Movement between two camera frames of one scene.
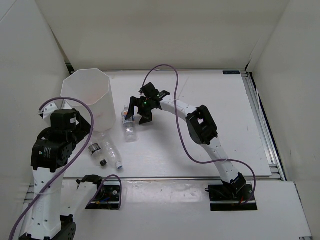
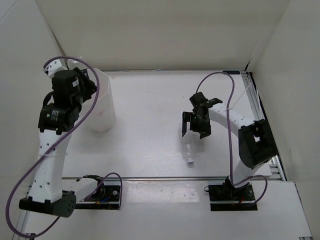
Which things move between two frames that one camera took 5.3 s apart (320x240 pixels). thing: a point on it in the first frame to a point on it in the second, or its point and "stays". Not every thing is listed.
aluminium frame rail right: (264, 126) stays
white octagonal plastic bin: (92, 87) stays
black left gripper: (83, 127) to (88, 85)
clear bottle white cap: (110, 149) to (188, 147)
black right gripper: (134, 102) to (204, 131)
